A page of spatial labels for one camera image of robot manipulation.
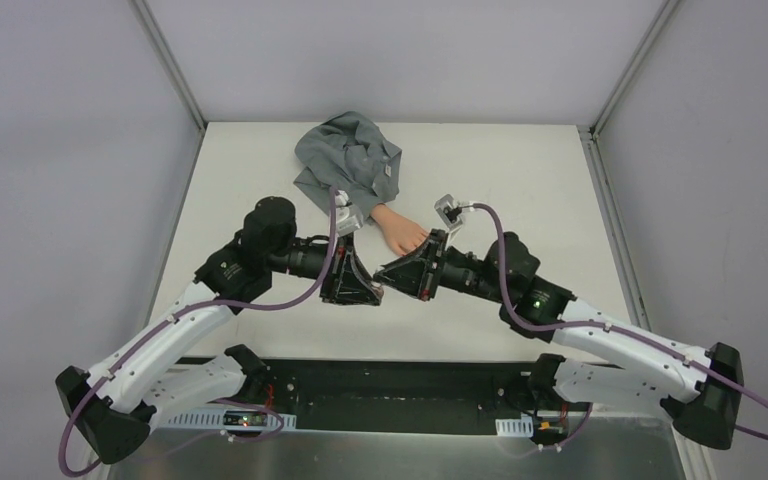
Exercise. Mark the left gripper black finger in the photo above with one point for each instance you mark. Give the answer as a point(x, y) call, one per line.
point(363, 265)
point(355, 296)

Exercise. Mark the aluminium frame post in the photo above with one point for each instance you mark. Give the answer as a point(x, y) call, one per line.
point(653, 32)
point(163, 52)

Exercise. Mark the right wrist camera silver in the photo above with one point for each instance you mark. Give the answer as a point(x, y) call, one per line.
point(451, 212)

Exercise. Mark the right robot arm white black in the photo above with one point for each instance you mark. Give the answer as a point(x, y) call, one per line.
point(692, 387)

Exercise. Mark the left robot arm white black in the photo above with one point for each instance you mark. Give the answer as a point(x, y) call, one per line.
point(119, 402)

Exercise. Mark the right aluminium frame post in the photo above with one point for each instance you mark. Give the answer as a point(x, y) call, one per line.
point(653, 32)

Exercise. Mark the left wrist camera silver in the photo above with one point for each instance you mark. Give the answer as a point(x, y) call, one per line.
point(349, 217)

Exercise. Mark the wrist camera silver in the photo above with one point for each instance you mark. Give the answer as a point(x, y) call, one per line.
point(451, 212)
point(349, 217)

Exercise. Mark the left aluminium frame post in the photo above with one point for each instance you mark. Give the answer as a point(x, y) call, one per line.
point(163, 52)

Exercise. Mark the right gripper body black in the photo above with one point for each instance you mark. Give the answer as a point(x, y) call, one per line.
point(434, 264)

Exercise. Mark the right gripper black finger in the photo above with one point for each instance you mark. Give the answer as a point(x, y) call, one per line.
point(423, 256)
point(408, 281)

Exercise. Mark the mannequin hand with painted nails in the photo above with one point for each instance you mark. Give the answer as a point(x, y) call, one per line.
point(401, 234)

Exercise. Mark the glitter nail polish bottle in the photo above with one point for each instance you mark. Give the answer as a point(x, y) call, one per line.
point(377, 288)

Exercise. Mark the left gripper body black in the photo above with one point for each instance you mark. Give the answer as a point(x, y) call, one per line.
point(338, 270)

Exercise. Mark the grey shirt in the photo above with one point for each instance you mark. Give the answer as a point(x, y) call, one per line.
point(350, 153)

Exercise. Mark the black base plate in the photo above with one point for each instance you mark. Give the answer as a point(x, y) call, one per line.
point(449, 398)

